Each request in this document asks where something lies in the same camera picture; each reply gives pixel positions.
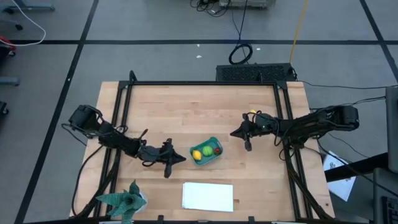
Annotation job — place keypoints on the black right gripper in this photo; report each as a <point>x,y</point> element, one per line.
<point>261,127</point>

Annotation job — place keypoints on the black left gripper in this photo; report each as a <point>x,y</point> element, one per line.
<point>155,154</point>

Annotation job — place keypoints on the yellow toy lemon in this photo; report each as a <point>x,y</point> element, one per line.
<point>196,154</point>

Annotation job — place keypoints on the red toy strawberry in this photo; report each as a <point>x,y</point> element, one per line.
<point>217,151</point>

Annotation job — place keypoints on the green toy cabbage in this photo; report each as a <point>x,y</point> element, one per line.
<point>207,151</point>

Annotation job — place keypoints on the teal plastic container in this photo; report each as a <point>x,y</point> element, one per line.
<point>209,159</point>

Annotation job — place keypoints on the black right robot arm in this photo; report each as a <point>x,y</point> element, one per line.
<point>317,121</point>

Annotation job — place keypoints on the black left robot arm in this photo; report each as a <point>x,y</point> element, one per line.
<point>118,143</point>

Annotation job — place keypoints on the white folded cloth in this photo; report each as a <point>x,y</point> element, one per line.
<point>207,196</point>

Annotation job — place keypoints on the white plant pot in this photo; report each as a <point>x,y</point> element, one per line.
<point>144,199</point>

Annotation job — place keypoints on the black keyboard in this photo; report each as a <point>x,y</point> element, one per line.
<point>255,73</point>

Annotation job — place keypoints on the artificial plant teal leaves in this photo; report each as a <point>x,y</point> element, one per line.
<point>124,202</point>

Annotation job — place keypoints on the white paper sheets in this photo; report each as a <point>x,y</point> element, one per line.
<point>342,186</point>

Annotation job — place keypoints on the black bar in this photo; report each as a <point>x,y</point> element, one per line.
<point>357,168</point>

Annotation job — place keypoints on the grey equipment box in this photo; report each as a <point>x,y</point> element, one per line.
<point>248,3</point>

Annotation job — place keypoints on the grey desk panel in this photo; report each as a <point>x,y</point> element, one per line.
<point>392,130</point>

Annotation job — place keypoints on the grey cabinet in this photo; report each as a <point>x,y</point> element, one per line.
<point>385,186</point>

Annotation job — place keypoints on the black caster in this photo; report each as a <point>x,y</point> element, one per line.
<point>2,108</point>

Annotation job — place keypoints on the grey furniture foot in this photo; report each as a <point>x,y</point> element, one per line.
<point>9,81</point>

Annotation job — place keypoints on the red object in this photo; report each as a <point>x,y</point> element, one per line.
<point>6,40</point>

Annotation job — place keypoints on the grey chair base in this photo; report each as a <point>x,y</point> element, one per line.
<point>31,7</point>

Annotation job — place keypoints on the black aluminium table frame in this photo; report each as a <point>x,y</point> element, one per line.
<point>202,83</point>

